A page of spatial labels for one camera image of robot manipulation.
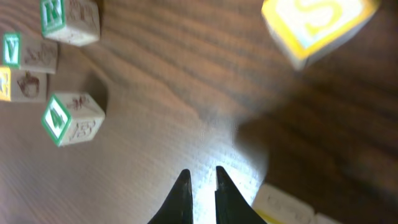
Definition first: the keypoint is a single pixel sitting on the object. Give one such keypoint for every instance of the green 4 block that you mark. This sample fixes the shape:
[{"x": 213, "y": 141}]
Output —
[{"x": 72, "y": 117}]

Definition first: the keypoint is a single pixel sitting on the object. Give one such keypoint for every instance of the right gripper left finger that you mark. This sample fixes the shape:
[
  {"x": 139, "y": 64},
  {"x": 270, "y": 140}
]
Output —
[{"x": 177, "y": 207}]

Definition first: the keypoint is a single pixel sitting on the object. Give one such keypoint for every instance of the green V block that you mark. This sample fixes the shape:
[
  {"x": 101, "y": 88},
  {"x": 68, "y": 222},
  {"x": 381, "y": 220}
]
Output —
[{"x": 23, "y": 52}]

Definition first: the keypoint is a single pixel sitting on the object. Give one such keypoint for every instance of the yellow C block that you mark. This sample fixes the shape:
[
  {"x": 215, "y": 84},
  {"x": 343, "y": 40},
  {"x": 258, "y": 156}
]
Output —
[{"x": 277, "y": 206}]

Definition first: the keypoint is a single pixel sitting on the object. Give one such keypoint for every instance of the yellow S block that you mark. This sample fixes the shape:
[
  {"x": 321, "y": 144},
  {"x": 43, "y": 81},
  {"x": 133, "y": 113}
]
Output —
[{"x": 307, "y": 30}]

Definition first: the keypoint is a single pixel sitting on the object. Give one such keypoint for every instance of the green R block left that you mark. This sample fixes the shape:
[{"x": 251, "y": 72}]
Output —
[{"x": 74, "y": 22}]

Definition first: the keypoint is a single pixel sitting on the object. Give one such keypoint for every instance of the yellow block lower left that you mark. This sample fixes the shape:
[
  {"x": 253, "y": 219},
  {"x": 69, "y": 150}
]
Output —
[{"x": 23, "y": 86}]

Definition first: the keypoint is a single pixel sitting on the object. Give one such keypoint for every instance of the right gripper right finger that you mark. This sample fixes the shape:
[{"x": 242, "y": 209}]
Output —
[{"x": 231, "y": 207}]

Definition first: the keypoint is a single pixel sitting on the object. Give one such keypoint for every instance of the yellow O block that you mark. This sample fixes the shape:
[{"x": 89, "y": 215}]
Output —
[{"x": 320, "y": 218}]

